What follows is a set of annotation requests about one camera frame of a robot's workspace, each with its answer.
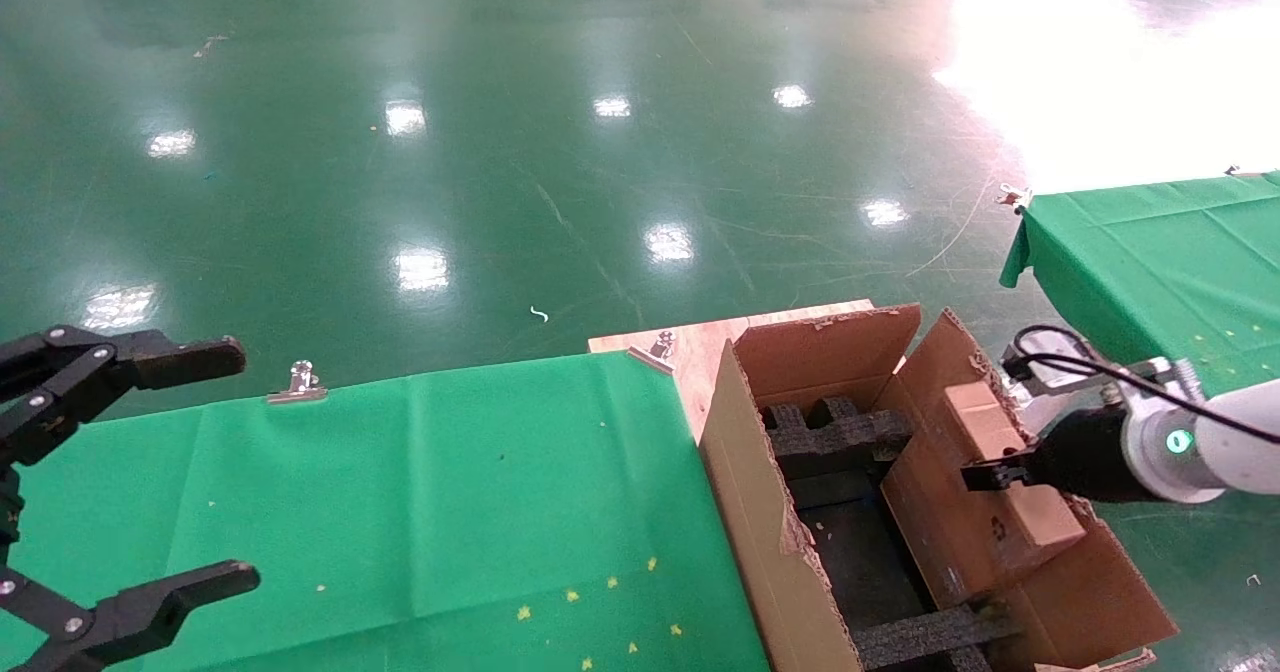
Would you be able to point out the silver binder clip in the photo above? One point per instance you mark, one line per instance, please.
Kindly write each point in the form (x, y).
(1242, 171)
(1015, 197)
(650, 358)
(297, 384)

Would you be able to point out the large open cardboard carton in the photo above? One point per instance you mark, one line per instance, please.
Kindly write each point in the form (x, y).
(760, 512)

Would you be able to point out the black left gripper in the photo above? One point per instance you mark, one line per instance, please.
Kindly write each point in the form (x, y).
(7, 507)

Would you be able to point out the large green tablecloth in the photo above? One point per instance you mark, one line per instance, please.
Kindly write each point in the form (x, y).
(350, 492)

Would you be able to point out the silver camera mounting bracket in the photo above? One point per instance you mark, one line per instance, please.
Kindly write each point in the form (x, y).
(1070, 377)

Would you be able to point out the small brown cardboard box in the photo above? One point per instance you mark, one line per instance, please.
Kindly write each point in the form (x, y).
(1045, 522)

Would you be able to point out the black foam insert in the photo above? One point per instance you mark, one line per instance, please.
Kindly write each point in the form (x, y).
(840, 437)
(920, 637)

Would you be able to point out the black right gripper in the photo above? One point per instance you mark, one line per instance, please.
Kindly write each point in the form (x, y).
(1090, 457)

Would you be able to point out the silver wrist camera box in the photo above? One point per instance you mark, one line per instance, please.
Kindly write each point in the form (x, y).
(1015, 364)

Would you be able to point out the green cloth on side table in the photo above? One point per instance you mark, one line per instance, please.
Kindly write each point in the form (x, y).
(1150, 252)

